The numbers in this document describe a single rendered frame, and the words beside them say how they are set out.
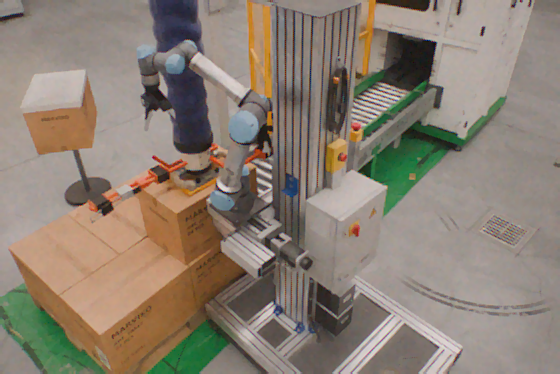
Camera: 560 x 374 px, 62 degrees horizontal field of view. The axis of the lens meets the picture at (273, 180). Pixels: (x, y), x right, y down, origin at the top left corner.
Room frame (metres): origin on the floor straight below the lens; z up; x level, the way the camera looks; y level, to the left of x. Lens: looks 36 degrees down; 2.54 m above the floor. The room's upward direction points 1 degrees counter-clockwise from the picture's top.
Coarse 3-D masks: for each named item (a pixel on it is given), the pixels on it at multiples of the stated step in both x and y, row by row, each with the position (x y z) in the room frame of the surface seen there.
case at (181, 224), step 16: (192, 176) 2.23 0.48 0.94; (256, 176) 2.32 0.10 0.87; (144, 192) 2.11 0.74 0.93; (160, 192) 2.08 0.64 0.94; (176, 192) 2.08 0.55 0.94; (208, 192) 2.07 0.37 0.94; (256, 192) 2.31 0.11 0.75; (144, 208) 2.14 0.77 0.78; (160, 208) 2.00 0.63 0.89; (176, 208) 1.94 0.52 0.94; (192, 208) 1.97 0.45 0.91; (160, 224) 2.03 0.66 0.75; (176, 224) 1.91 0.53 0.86; (192, 224) 1.96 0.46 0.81; (208, 224) 2.04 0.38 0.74; (160, 240) 2.06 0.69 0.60; (176, 240) 1.93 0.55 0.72; (192, 240) 1.95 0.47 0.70; (208, 240) 2.02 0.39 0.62; (176, 256) 1.95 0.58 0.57; (192, 256) 1.94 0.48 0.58
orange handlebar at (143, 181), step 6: (216, 144) 2.35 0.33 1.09; (210, 150) 2.29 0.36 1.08; (210, 156) 2.23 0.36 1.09; (252, 156) 2.21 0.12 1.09; (258, 156) 2.23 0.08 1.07; (174, 162) 2.17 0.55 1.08; (186, 162) 2.17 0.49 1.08; (216, 162) 2.17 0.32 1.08; (222, 162) 2.16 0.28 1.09; (246, 162) 2.17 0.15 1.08; (168, 168) 2.13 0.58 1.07; (174, 168) 2.12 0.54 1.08; (138, 180) 2.00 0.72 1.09; (144, 180) 2.00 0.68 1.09; (150, 180) 2.01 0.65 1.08; (132, 186) 1.97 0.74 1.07; (144, 186) 1.98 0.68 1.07; (114, 192) 1.91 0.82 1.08; (114, 198) 1.86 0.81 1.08; (120, 198) 1.87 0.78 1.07; (90, 210) 1.78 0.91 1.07
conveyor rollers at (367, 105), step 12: (384, 84) 4.28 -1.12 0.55; (360, 96) 4.04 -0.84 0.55; (372, 96) 4.05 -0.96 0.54; (384, 96) 4.06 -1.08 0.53; (396, 96) 4.07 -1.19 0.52; (420, 96) 4.02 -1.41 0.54; (360, 108) 3.82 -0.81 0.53; (372, 108) 3.84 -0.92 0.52; (384, 108) 3.78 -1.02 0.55; (360, 120) 3.61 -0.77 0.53; (372, 132) 3.43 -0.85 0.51; (264, 168) 2.91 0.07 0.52
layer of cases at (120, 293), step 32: (64, 224) 2.28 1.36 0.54; (96, 224) 2.28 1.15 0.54; (128, 224) 2.27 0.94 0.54; (32, 256) 2.00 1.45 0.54; (64, 256) 1.99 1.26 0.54; (96, 256) 1.99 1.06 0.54; (128, 256) 1.98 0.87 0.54; (160, 256) 1.98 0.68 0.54; (224, 256) 2.10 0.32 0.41; (32, 288) 2.00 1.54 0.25; (64, 288) 1.75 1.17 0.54; (96, 288) 1.74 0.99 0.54; (128, 288) 1.74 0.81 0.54; (160, 288) 1.73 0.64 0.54; (192, 288) 1.89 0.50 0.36; (64, 320) 1.76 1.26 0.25; (96, 320) 1.53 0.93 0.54; (128, 320) 1.56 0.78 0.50; (160, 320) 1.70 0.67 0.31; (96, 352) 1.54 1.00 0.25; (128, 352) 1.52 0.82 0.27
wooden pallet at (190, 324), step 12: (240, 276) 2.19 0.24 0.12; (36, 300) 2.03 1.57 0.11; (48, 312) 1.93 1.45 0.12; (204, 312) 1.93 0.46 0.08; (60, 324) 1.82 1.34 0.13; (180, 324) 1.79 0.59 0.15; (192, 324) 1.85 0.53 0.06; (72, 336) 1.74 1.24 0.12; (168, 336) 1.71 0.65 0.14; (180, 336) 1.79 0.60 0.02; (84, 348) 1.65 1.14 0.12; (156, 348) 1.71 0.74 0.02; (168, 348) 1.71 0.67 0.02; (96, 360) 1.57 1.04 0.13; (144, 360) 1.63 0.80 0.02; (156, 360) 1.63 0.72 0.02; (108, 372) 1.49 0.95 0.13; (132, 372) 1.51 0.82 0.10; (144, 372) 1.56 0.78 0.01
